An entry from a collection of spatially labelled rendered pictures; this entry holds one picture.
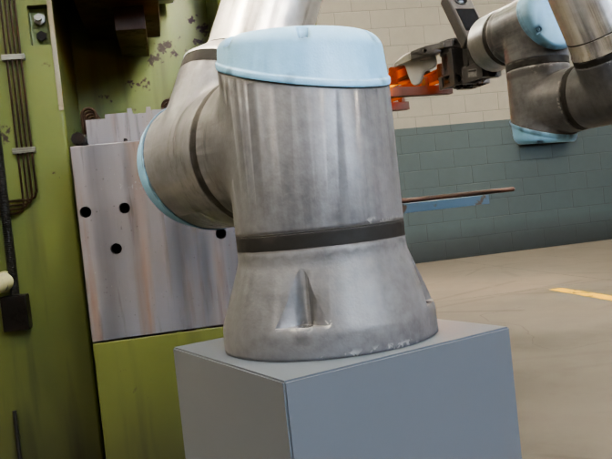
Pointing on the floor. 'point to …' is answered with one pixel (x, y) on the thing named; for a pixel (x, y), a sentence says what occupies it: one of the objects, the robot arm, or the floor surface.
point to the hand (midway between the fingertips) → (429, 60)
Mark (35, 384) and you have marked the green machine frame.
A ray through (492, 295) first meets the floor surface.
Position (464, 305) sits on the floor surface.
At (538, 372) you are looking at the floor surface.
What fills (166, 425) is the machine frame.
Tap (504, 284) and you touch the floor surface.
